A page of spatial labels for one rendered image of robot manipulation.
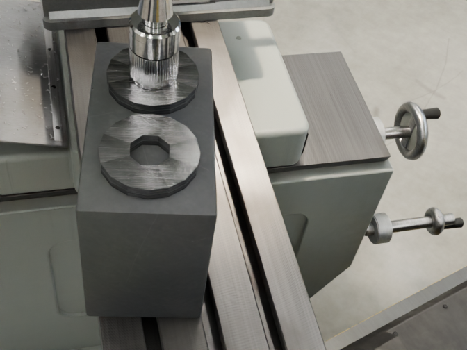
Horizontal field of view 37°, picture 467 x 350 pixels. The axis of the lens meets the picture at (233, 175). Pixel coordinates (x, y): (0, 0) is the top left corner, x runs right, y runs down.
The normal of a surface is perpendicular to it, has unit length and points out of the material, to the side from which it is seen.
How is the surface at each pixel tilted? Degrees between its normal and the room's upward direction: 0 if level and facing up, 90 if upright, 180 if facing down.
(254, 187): 0
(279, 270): 0
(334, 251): 90
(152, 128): 0
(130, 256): 90
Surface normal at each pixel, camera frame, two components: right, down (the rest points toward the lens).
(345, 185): 0.22, 0.77
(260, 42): 0.11, -0.63
